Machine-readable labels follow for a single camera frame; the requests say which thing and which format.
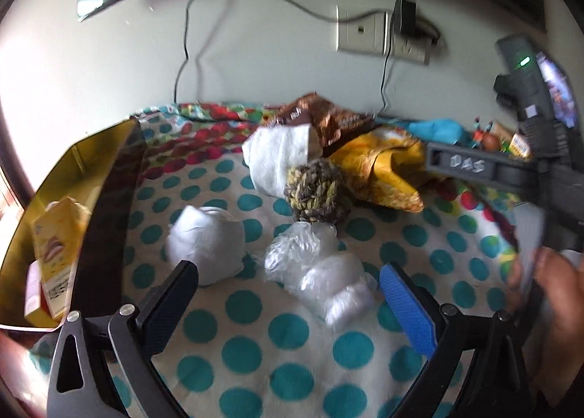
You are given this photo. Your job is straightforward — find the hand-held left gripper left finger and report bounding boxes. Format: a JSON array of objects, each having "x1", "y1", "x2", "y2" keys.
[{"x1": 48, "y1": 260, "x2": 200, "y2": 418}]

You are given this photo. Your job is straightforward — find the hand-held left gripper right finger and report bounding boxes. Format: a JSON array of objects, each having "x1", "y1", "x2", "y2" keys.
[{"x1": 379, "y1": 262, "x2": 543, "y2": 418}]

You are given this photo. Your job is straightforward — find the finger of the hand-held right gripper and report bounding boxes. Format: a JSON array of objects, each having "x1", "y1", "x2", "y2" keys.
[{"x1": 426, "y1": 140, "x2": 540, "y2": 194}]

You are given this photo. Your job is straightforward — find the white paper ball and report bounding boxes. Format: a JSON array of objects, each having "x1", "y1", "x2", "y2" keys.
[{"x1": 165, "y1": 205, "x2": 247, "y2": 286}]

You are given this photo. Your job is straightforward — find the yellow snack packet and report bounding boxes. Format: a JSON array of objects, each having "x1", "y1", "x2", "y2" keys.
[{"x1": 328, "y1": 126, "x2": 427, "y2": 213}]

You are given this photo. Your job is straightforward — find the clear plastic bag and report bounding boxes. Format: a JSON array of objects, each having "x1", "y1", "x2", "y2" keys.
[{"x1": 264, "y1": 222, "x2": 377, "y2": 328}]

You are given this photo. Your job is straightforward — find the brown yellow yarn ball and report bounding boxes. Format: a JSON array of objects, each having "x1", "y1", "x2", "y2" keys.
[{"x1": 283, "y1": 159, "x2": 353, "y2": 224}]

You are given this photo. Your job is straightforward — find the brown snack wrapper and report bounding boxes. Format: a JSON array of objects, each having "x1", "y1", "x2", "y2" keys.
[{"x1": 274, "y1": 92, "x2": 379, "y2": 159}]

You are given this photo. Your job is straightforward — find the gold metal box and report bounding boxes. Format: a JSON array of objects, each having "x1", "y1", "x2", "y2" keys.
[{"x1": 0, "y1": 119, "x2": 147, "y2": 332}]

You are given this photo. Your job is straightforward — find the person's right hand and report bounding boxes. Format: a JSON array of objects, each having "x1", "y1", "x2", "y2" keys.
[{"x1": 506, "y1": 247, "x2": 584, "y2": 410}]

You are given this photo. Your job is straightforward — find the small colourful toy figure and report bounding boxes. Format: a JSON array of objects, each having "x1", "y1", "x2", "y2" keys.
[{"x1": 470, "y1": 117, "x2": 503, "y2": 152}]

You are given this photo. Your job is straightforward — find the small yellow packet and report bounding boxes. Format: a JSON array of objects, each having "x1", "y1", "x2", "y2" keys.
[{"x1": 493, "y1": 121, "x2": 532, "y2": 157}]

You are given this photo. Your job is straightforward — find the blue cloth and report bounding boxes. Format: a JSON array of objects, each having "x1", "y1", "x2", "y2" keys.
[{"x1": 406, "y1": 119, "x2": 470, "y2": 146}]

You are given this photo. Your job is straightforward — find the yellow carton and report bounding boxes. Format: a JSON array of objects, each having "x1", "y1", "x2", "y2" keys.
[{"x1": 30, "y1": 197, "x2": 92, "y2": 325}]

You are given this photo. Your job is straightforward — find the black power adapter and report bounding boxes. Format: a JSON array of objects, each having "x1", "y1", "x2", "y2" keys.
[{"x1": 392, "y1": 0, "x2": 418, "y2": 38}]

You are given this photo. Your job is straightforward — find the black adapter cable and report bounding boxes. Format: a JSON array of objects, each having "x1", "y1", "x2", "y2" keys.
[{"x1": 379, "y1": 12, "x2": 397, "y2": 115}]

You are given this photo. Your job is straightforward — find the white wall socket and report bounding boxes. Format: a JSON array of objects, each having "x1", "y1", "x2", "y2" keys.
[{"x1": 390, "y1": 32, "x2": 432, "y2": 65}]

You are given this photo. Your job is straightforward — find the white wall outlet plate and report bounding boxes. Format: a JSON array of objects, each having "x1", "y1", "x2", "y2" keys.
[{"x1": 337, "y1": 5, "x2": 389, "y2": 54}]

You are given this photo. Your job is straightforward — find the black hanging cable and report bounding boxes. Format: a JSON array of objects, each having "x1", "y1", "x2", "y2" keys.
[{"x1": 173, "y1": 0, "x2": 217, "y2": 100}]

